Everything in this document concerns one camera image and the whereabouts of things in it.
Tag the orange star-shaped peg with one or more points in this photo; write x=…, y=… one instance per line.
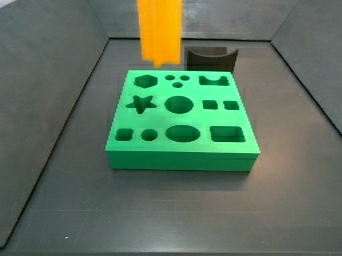
x=160, y=30

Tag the green shape-sorting block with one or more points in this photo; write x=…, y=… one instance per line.
x=180, y=120

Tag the black curved holder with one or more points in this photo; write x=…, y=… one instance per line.
x=209, y=59

